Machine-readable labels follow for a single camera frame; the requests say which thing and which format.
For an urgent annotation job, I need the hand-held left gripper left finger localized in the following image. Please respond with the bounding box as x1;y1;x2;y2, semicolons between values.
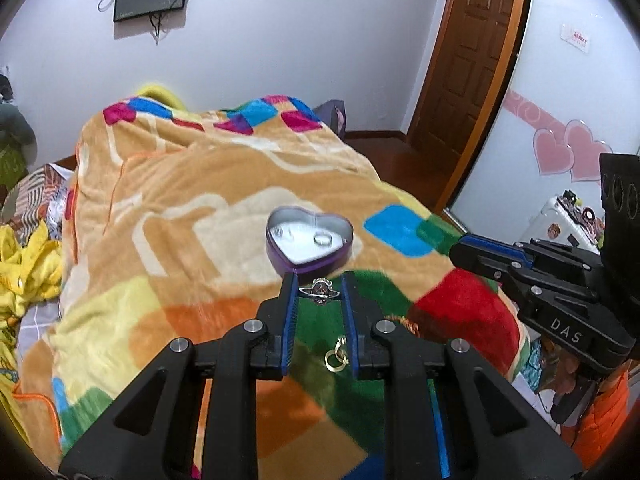
58;272;301;480

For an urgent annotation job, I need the grey-green garment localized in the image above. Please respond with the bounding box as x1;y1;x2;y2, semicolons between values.
0;74;39;196

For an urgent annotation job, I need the white wardrobe with pink hearts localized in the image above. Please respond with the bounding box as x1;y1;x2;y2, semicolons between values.
444;0;640;256

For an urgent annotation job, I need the yellow cloth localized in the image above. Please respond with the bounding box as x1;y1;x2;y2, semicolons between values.
0;220;65;321

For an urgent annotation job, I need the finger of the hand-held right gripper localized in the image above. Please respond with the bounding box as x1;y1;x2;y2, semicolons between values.
457;232;538;267
448;242;523;306

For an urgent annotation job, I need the person's right hand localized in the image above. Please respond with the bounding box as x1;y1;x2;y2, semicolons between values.
550;347;586;401

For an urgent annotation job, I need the red and white sticker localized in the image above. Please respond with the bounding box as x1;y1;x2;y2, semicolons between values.
559;23;593;54

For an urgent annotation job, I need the person's right forearm orange sleeve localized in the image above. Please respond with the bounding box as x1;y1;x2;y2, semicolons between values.
570;360;632;457

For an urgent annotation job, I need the purple bag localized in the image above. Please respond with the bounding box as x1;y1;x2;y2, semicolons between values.
312;99;348;138

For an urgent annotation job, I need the purple heart-shaped tin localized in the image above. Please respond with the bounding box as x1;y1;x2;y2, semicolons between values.
265;206;355;276

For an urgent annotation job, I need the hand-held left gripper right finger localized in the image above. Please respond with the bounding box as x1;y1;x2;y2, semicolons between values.
341;271;584;480

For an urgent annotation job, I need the colourful patchwork fleece blanket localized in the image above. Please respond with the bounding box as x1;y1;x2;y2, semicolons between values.
12;81;532;480

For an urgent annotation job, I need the white suitcase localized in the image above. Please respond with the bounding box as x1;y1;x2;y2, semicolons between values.
520;190;606;256

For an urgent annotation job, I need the striped patterned cloth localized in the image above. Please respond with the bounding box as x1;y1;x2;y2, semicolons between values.
0;162;76;241

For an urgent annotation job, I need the gold ring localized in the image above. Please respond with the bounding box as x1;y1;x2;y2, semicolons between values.
324;338;350;374

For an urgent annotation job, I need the brown wooden door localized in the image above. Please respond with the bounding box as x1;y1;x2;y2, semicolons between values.
406;0;537;208

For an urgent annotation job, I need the silver ornate ring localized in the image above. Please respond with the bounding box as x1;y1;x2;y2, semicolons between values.
298;278;343;306

